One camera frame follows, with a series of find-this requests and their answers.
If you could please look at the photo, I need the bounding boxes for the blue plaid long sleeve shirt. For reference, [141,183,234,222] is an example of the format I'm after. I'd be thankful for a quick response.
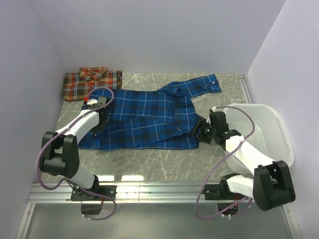
[78,74,221,151]

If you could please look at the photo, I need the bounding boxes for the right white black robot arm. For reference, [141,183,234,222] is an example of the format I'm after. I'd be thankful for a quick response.
[191,104,296,211]

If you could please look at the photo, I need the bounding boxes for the white plastic basin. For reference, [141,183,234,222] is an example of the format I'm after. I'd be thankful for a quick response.
[223,104,295,167]

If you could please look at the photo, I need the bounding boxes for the purple cable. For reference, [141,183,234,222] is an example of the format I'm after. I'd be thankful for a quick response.
[36,87,118,221]
[195,106,255,220]

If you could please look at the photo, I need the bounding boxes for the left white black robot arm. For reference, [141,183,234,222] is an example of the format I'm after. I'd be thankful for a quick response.
[36,97,114,200]

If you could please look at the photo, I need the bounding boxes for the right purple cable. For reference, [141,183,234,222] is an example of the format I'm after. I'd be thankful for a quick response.
[195,106,255,220]

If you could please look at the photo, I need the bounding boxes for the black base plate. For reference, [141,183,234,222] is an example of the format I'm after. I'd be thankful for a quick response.
[200,184,245,201]
[70,185,117,202]

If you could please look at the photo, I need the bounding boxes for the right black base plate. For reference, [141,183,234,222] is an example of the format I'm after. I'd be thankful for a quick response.
[200,184,245,201]

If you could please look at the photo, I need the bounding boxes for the aluminium mounting rail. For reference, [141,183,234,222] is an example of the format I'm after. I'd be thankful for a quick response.
[27,181,291,204]

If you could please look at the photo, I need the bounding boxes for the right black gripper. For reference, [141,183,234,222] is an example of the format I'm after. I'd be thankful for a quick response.
[187,117,217,144]

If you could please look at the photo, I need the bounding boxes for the folded orange plaid shirt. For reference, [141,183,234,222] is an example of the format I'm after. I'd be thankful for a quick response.
[63,67,123,101]

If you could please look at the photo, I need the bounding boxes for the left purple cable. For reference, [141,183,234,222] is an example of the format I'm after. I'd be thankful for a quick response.
[36,87,118,221]

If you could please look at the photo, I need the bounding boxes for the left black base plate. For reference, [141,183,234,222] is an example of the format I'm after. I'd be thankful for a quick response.
[70,185,117,202]

